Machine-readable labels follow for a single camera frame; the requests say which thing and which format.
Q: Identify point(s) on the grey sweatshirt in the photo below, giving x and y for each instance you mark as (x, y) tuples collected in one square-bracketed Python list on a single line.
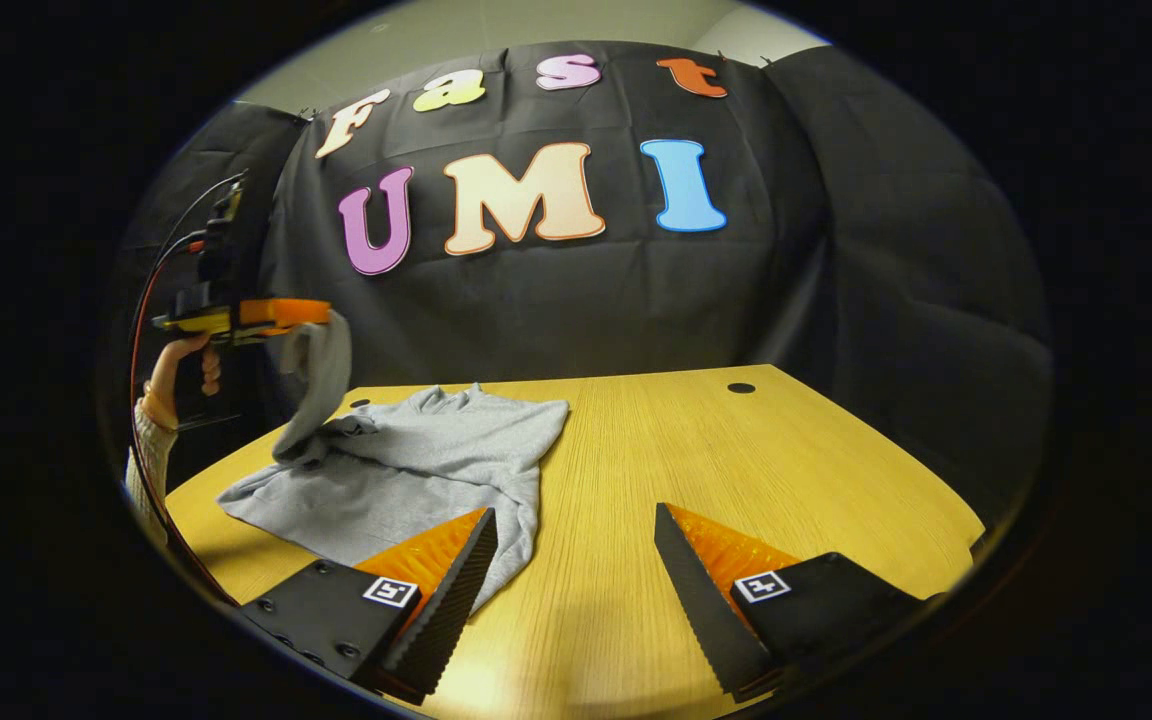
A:
[(416, 470)]

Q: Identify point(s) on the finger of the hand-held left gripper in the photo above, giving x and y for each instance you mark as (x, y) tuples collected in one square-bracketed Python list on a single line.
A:
[(281, 312)]

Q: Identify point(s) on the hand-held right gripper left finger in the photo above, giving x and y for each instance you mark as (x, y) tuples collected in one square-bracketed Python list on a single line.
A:
[(451, 600)]

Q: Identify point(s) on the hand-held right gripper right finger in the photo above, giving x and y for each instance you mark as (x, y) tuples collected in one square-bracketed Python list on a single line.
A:
[(701, 600)]

